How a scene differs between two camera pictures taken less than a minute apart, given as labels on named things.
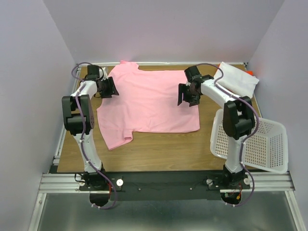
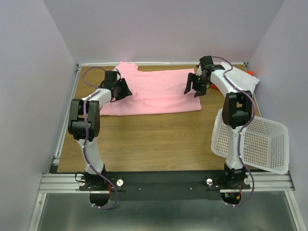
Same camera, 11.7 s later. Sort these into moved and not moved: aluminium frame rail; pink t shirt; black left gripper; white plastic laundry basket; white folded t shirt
Moved: black left gripper; pink t shirt
Not moved: white plastic laundry basket; aluminium frame rail; white folded t shirt
